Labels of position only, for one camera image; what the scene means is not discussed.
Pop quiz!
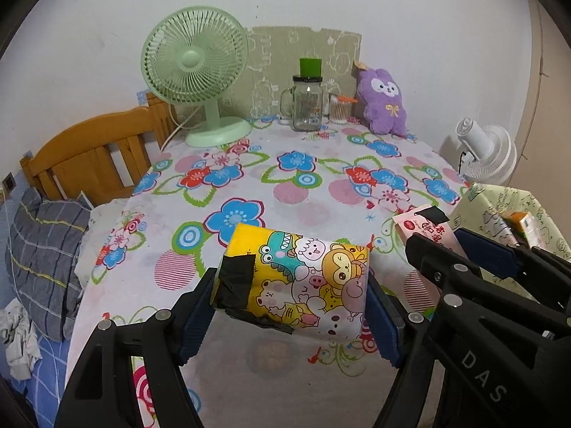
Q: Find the cotton swab container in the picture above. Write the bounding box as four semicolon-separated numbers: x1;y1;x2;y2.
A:
329;93;358;124

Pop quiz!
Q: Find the cartoon print storage box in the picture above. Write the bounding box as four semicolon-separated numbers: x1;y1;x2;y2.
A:
448;182;571;261

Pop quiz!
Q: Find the white crumpled cloth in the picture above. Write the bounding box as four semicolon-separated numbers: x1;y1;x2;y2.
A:
0;299;43;379

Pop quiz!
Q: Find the white sheet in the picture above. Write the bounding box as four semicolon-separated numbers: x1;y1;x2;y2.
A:
74;192;130;286

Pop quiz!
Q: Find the green desk fan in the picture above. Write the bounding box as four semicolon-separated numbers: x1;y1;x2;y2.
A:
141;6;253;148

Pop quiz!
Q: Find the glass jar with green lid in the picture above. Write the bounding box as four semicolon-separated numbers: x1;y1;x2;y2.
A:
280;58;324;132

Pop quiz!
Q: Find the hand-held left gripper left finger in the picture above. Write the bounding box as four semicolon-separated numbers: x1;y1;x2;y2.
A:
62;267;219;428

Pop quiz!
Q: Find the yellow cartoon tissue pack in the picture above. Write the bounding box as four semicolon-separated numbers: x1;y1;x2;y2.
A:
209;223;372;344

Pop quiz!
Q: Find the green patterned wall panel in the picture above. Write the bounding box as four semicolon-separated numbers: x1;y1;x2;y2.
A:
245;26;362;119

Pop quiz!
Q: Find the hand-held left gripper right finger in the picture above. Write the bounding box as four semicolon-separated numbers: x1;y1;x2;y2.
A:
363;273;448;428

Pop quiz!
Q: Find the floral tablecloth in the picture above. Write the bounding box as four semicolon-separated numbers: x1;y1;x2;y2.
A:
65;116;474;428

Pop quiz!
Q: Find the wooden bed headboard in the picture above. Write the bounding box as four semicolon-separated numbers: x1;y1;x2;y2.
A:
20;93;179;208

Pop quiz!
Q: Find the blue checked bedsheet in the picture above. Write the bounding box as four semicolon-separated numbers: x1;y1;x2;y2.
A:
0;187;76;411

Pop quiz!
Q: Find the grey plaid pillow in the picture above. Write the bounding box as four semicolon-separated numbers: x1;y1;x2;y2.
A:
5;187;92;342

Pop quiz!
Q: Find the white fan cord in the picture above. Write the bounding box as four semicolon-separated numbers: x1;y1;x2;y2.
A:
161;107;190;150

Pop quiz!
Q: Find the purple plush bunny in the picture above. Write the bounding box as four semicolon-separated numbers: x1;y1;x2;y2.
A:
355;67;409;137

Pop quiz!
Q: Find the beige door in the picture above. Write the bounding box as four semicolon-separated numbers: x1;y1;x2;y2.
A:
513;0;571;197

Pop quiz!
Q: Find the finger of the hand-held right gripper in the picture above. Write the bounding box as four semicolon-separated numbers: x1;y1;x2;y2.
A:
453;227;571;313
405;233;571;338

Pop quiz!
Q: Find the white clip fan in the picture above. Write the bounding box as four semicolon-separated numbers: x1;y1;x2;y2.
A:
455;117;518;185

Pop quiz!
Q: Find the orange packet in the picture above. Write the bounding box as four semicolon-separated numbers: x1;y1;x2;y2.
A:
500;211;547;250

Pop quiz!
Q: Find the pink snack packet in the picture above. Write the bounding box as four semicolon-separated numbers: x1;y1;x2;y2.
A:
393;204;468;310

